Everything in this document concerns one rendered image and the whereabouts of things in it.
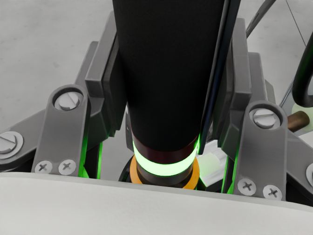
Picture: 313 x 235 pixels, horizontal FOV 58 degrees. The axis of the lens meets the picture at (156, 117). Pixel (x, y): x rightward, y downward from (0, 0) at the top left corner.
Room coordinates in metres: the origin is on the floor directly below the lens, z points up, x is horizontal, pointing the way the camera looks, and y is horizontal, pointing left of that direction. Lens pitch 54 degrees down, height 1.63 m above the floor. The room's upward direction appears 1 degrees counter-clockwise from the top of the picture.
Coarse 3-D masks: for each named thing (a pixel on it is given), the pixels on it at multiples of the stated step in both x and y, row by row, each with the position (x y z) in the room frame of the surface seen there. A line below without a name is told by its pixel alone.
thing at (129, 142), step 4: (128, 108) 0.45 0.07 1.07; (128, 112) 0.44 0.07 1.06; (128, 116) 0.43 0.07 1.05; (128, 120) 0.43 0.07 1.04; (128, 124) 0.42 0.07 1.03; (128, 132) 0.42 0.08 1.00; (128, 136) 0.41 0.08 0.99; (128, 140) 0.41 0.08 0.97; (132, 140) 0.38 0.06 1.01; (128, 144) 0.40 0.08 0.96; (132, 144) 0.38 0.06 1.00; (132, 148) 0.38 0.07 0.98
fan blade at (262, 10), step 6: (270, 0) 0.36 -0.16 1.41; (264, 6) 0.37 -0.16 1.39; (270, 6) 0.34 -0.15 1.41; (258, 12) 0.40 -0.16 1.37; (264, 12) 0.34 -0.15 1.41; (252, 18) 0.44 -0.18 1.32; (258, 18) 0.34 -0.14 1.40; (252, 24) 0.34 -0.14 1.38; (246, 30) 0.37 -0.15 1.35; (252, 30) 0.32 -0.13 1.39; (246, 36) 0.32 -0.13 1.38; (210, 126) 0.29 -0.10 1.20
